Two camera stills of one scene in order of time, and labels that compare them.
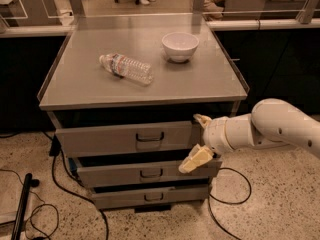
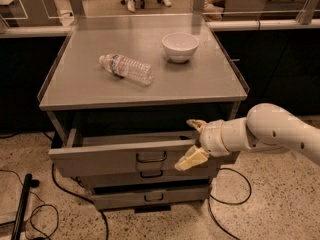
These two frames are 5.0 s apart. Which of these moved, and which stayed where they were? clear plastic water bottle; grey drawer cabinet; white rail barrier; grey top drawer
Moved: grey top drawer
Stayed: grey drawer cabinet; white rail barrier; clear plastic water bottle
